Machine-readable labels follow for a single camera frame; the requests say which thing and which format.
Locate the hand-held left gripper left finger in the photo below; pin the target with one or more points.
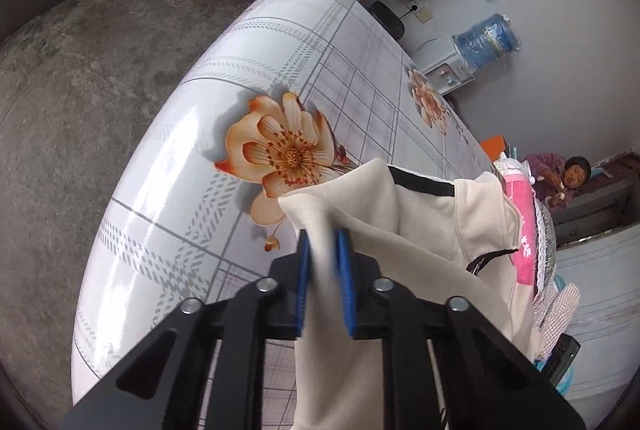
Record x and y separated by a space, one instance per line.
303 280

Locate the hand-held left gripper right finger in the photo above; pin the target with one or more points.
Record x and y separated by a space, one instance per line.
345 280

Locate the cream zip jacket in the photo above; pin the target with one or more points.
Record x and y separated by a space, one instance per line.
425 235

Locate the pink floral blanket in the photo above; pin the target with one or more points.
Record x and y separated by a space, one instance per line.
522 220

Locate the orange plastic object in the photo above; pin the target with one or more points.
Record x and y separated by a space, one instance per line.
492 148

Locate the lace-trimmed grey pillow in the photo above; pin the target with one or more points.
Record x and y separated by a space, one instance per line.
545 250

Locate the checkered white cloth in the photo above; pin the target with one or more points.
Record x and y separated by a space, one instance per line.
560 310

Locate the black device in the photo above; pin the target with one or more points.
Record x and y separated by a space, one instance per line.
562 360

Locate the turquoise cloth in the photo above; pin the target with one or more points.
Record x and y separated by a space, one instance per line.
560 385

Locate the white water dispenser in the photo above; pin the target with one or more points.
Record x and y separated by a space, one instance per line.
440 59

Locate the black round stool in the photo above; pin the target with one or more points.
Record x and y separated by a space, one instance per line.
390 19

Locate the dark wooden furniture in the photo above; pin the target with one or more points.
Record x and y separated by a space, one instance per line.
605 190

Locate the blue water bottle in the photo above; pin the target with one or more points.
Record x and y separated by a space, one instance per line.
487 39

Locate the white wall socket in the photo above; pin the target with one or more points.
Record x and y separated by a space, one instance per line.
422 13

